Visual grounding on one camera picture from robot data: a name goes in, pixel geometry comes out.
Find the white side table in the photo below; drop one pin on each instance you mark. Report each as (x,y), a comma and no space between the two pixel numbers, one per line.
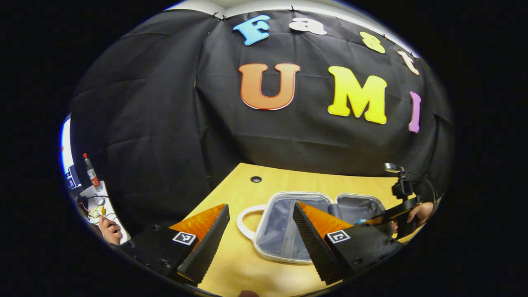
(93,193)

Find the white suitcase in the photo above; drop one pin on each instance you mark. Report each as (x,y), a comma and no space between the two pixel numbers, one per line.
(276,222)

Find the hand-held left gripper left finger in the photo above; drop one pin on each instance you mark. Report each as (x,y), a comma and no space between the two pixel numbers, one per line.
(206,247)

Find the small yellow object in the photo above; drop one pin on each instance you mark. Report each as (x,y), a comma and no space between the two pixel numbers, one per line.
(97,211)

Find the red capped bottle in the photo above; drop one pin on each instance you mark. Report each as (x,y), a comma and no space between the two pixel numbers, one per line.
(91,173)

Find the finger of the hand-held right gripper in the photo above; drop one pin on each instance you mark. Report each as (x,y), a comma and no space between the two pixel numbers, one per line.
(396,212)

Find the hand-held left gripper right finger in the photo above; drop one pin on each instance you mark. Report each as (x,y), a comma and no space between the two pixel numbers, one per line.
(313,247)

